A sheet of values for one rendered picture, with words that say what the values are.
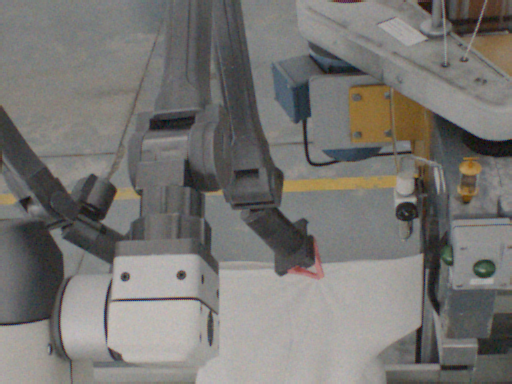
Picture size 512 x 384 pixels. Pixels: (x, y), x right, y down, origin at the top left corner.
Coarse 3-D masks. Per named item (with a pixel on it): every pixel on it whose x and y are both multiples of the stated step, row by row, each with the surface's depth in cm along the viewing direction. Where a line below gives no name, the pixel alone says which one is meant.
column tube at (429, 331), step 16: (448, 0) 130; (464, 0) 127; (480, 0) 126; (496, 0) 126; (448, 16) 131; (464, 16) 129; (496, 16) 128; (432, 320) 187; (432, 336) 191; (432, 352) 196
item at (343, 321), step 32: (416, 256) 124; (224, 288) 131; (256, 288) 130; (288, 288) 130; (320, 288) 130; (352, 288) 130; (384, 288) 129; (416, 288) 130; (224, 320) 137; (256, 320) 136; (288, 320) 136; (320, 320) 136; (352, 320) 136; (384, 320) 135; (416, 320) 136; (224, 352) 142; (256, 352) 140; (288, 352) 140; (320, 352) 139; (352, 352) 138
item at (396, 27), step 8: (376, 24) 118; (384, 24) 118; (392, 24) 117; (400, 24) 117; (392, 32) 116; (400, 32) 115; (408, 32) 115; (416, 32) 115; (400, 40) 113; (408, 40) 113; (416, 40) 113
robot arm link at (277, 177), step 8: (272, 176) 111; (280, 176) 123; (272, 184) 111; (280, 184) 122; (224, 192) 113; (272, 192) 112; (280, 192) 115; (280, 200) 114; (232, 208) 115; (240, 208) 115; (248, 208) 115; (256, 208) 115
